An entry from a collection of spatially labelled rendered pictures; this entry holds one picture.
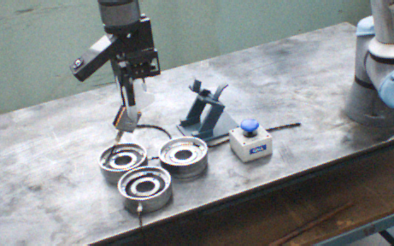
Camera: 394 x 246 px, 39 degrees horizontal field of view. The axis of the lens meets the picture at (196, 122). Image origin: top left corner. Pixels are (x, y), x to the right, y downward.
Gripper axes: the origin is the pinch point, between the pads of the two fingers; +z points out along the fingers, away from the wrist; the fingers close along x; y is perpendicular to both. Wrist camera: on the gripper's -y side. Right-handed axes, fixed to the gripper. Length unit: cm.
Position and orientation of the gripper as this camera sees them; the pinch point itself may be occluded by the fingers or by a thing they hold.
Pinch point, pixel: (128, 114)
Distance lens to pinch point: 115.5
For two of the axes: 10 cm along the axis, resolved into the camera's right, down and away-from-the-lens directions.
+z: 1.0, 8.4, 5.3
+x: -3.9, -4.5, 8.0
